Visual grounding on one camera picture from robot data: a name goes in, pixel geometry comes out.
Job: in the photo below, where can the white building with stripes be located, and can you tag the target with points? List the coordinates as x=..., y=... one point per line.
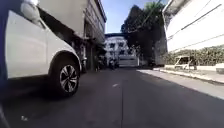
x=195, y=25

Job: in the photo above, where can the concrete sidewalk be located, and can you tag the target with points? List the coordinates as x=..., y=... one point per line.
x=196, y=74

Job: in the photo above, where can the large dark tree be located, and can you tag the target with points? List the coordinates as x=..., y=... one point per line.
x=143, y=31

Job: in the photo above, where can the white building with windows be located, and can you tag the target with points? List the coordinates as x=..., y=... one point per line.
x=118, y=50

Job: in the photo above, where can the white car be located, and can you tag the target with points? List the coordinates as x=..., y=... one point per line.
x=36, y=53

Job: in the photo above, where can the green hedge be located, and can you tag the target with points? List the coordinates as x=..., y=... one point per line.
x=196, y=56

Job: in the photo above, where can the grey asphalt road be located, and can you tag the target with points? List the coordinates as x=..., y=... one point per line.
x=140, y=100

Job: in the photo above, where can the beige building with awnings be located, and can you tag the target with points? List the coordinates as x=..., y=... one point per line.
x=83, y=23

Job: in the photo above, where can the small white vehicle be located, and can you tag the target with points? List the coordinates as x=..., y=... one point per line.
x=184, y=62

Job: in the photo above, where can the group of people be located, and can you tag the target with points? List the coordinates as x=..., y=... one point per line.
x=112, y=63

